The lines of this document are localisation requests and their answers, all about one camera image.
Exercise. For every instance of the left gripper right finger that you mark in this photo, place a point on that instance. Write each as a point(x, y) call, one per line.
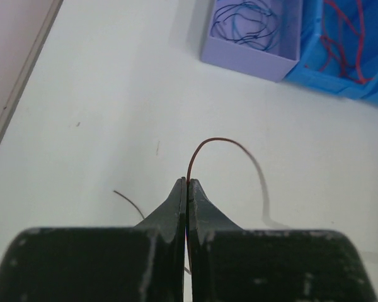
point(229, 263)

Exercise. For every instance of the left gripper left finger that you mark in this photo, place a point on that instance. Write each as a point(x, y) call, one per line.
point(140, 263)

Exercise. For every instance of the lavender plastic bin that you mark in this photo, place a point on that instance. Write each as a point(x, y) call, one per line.
point(258, 38)

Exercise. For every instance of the blue bin middle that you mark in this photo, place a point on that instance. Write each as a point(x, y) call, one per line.
point(339, 49)

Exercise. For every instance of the left aluminium frame post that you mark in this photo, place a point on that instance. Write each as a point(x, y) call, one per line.
point(24, 27)

